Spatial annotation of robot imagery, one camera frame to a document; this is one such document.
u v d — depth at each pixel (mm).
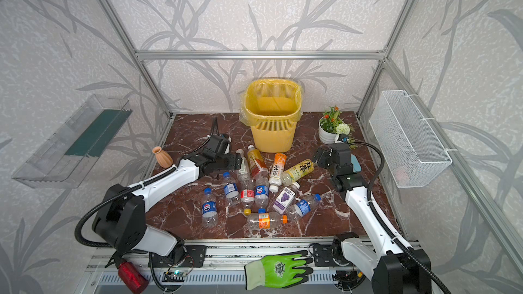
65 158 639
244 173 916
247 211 814
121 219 427
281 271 694
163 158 918
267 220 771
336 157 619
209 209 805
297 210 826
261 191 845
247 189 845
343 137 715
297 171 883
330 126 1003
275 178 897
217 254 754
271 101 1025
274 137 998
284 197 845
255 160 932
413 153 615
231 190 848
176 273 708
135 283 661
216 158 679
